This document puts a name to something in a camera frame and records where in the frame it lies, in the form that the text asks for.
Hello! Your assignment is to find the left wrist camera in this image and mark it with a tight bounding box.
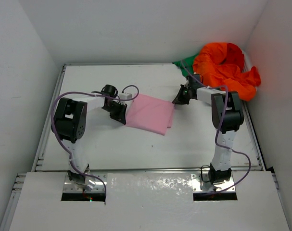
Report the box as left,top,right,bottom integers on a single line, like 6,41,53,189
118,92,136,104

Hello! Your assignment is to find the orange t shirt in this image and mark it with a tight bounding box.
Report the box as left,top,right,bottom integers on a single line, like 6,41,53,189
192,42,261,102

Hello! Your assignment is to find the metal base plate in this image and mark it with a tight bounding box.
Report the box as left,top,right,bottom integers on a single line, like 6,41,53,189
63,174,107,193
191,171,236,193

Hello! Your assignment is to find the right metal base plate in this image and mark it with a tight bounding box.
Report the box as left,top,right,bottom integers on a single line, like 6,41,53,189
191,171,236,193

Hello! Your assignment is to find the green t shirt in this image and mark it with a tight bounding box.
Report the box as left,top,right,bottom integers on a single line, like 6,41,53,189
172,54,198,77

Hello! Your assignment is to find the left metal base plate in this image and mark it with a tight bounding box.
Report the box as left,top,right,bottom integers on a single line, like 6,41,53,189
63,174,107,193

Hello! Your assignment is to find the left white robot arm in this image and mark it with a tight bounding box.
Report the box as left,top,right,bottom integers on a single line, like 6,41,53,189
51,85,137,187

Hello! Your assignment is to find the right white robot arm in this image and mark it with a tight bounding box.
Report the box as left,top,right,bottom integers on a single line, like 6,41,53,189
172,74,244,184

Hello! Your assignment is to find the pink t shirt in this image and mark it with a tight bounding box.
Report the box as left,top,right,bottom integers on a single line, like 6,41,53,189
126,94,174,135

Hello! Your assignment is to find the white front cover panel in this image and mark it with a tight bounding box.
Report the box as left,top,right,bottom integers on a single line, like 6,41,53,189
10,171,289,231

